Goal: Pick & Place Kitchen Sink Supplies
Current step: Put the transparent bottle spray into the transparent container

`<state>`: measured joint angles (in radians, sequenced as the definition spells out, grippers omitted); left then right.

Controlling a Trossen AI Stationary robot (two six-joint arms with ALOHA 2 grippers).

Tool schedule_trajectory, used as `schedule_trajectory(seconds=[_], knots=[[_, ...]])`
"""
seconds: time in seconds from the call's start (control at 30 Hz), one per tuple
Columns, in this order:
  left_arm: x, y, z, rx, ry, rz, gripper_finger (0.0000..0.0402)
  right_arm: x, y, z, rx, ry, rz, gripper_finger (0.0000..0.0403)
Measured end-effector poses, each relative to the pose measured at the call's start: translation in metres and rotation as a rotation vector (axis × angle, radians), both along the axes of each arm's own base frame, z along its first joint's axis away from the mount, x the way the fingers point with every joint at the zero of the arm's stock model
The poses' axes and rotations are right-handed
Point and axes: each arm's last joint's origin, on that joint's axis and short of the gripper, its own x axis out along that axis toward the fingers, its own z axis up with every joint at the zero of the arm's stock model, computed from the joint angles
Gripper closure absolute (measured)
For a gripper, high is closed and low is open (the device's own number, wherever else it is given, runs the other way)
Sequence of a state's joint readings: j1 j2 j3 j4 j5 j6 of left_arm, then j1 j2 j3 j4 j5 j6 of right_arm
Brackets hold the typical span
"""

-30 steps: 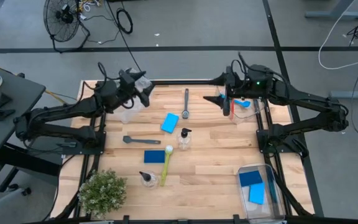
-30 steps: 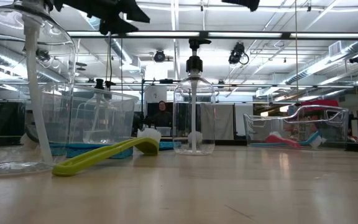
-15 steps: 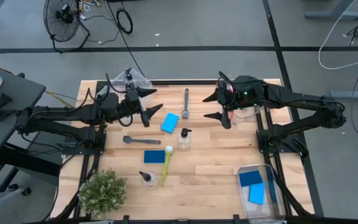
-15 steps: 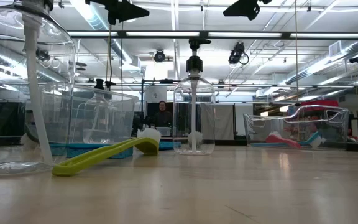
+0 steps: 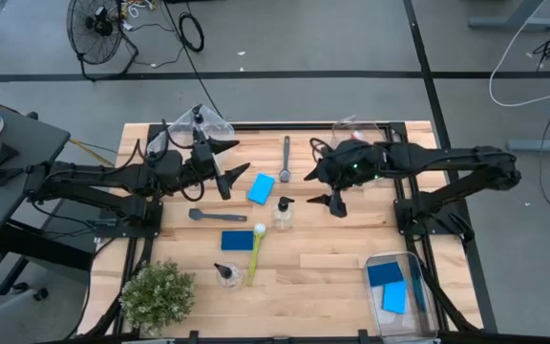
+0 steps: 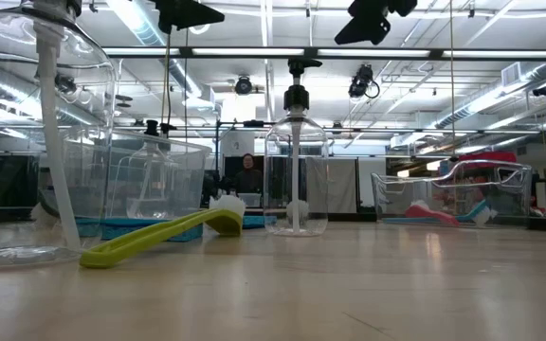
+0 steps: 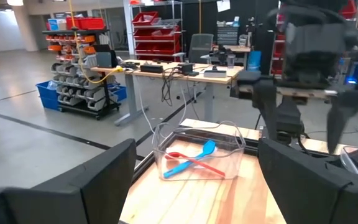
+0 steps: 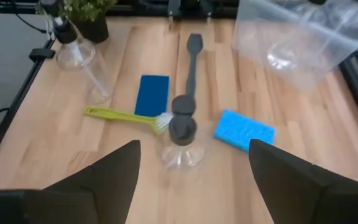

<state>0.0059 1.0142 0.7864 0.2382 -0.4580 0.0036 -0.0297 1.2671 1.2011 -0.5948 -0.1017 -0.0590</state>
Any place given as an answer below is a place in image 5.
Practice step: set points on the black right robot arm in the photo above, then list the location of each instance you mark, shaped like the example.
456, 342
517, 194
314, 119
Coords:
447, 157

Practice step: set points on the black floor fan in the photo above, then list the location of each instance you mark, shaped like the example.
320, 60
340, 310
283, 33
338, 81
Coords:
94, 28

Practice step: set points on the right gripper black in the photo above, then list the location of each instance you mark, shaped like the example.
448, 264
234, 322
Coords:
346, 165

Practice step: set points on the red dish brush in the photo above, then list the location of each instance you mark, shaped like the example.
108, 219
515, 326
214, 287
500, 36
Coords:
362, 135

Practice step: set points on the light blue sponge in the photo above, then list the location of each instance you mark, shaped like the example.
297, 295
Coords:
394, 297
261, 189

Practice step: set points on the dark blue sponge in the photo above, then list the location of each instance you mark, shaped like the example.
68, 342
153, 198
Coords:
384, 273
237, 241

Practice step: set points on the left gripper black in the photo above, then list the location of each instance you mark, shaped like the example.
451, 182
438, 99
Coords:
170, 167

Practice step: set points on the grey spoon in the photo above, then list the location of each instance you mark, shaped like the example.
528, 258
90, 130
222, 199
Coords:
286, 153

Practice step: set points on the small black plastic part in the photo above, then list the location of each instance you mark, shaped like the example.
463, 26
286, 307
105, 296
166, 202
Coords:
6, 176
5, 154

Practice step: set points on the narrow clear plastic bin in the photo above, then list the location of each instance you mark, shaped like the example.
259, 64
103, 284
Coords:
401, 325

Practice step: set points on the artificial green plant white flowers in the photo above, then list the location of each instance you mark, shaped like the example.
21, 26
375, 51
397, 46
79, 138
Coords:
158, 296

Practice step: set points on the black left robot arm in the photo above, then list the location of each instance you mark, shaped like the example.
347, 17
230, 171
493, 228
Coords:
89, 177

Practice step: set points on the grey desk leg frame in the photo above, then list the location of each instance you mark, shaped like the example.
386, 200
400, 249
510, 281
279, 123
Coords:
514, 21

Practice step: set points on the clear soap bottle black pump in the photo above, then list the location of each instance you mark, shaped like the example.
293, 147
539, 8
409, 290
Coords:
283, 205
225, 271
197, 116

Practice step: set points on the dark grey scraper brush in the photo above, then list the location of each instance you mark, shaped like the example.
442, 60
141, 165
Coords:
198, 214

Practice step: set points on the office chair base with casters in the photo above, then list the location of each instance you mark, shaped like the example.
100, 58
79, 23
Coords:
40, 293

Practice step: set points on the black aluminium table frame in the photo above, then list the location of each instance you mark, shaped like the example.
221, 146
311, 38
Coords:
280, 126

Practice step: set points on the large square clear plastic tub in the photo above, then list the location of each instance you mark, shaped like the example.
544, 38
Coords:
217, 126

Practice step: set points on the grey desk foot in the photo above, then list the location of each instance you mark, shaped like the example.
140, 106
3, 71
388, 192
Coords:
542, 144

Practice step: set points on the green dish brush white bristles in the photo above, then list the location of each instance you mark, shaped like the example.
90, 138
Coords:
255, 258

